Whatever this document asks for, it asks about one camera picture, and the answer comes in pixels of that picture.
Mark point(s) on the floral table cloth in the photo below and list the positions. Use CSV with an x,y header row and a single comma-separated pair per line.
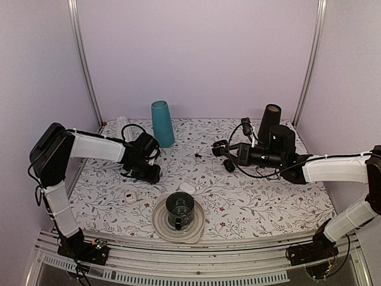
x,y
235,205

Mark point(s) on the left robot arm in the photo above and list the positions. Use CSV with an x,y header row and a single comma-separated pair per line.
x,y
50,156

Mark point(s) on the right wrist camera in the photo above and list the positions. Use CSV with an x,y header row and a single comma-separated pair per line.
x,y
248,130

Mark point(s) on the black oval charging case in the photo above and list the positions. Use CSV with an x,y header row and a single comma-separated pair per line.
x,y
219,148

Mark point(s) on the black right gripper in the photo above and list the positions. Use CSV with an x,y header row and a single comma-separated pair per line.
x,y
243,154

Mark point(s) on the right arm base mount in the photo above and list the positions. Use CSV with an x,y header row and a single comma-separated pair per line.
x,y
299,254

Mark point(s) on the beige round plate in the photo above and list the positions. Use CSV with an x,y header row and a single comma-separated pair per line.
x,y
186,229

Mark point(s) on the small black earbud case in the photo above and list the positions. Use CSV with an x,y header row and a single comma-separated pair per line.
x,y
229,165

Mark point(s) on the left aluminium frame post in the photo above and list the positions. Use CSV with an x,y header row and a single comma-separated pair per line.
x,y
78,39

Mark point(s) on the dark glass mug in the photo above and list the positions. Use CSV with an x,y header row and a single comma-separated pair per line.
x,y
180,208

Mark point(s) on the aluminium frame post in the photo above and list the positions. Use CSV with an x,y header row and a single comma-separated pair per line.
x,y
78,39
315,44

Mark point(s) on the small white earbud case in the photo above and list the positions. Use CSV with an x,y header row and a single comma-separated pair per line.
x,y
130,197

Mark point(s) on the clear plastic cup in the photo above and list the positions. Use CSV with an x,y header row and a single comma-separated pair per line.
x,y
121,133

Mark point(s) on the right aluminium frame post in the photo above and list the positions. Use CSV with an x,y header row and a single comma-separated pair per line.
x,y
315,44

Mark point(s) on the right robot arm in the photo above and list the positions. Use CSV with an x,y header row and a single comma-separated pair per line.
x,y
279,153

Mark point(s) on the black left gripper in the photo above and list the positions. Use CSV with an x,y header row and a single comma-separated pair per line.
x,y
152,178

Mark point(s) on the teal cup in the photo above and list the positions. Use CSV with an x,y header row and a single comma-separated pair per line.
x,y
162,124

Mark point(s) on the dark brown tall cup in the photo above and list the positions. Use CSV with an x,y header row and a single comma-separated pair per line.
x,y
271,117

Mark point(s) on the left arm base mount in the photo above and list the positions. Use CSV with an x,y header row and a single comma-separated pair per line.
x,y
81,251

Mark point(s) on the white open charging case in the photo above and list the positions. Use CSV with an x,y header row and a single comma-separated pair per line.
x,y
186,187

